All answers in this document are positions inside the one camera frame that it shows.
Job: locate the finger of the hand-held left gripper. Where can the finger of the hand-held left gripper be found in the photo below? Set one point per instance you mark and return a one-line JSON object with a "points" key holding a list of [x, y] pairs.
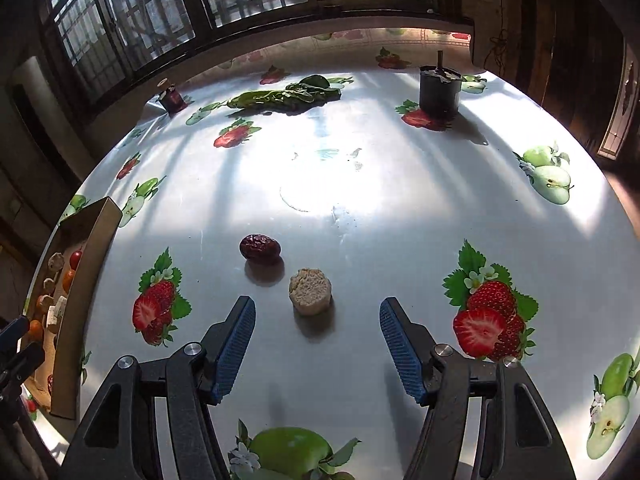
{"points": [[15, 330], [22, 362]]}

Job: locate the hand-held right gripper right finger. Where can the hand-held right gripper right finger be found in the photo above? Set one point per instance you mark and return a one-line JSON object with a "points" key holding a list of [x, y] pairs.
{"points": [[400, 355]]}

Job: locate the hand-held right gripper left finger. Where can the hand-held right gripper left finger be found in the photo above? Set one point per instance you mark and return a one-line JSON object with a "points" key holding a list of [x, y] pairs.
{"points": [[232, 355]]}

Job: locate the brown cardboard box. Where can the brown cardboard box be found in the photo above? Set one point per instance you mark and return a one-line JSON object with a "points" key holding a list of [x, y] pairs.
{"points": [[75, 340]]}

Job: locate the red cherry tomato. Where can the red cherry tomato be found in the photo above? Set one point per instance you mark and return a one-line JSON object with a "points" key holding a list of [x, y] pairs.
{"points": [[76, 259]]}

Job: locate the fruit-printed tablecloth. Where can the fruit-printed tablecloth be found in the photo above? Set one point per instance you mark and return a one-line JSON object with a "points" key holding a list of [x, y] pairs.
{"points": [[350, 200]]}

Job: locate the white standing air conditioner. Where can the white standing air conditioner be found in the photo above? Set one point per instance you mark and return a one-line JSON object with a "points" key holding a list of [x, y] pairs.
{"points": [[50, 110]]}

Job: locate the dark red jar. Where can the dark red jar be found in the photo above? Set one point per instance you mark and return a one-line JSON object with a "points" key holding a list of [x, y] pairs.
{"points": [[171, 98]]}

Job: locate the green leafy vegetable bunch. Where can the green leafy vegetable bunch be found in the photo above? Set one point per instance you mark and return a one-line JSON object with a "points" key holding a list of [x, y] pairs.
{"points": [[285, 96]]}

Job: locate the black cup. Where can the black cup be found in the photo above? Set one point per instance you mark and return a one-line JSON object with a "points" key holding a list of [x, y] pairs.
{"points": [[440, 92]]}

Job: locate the glass-panelled door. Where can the glass-panelled door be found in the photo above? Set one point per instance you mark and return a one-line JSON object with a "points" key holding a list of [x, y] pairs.
{"points": [[620, 105]]}

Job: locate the barred window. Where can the barred window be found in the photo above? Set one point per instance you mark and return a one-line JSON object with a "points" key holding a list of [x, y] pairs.
{"points": [[150, 10]]}

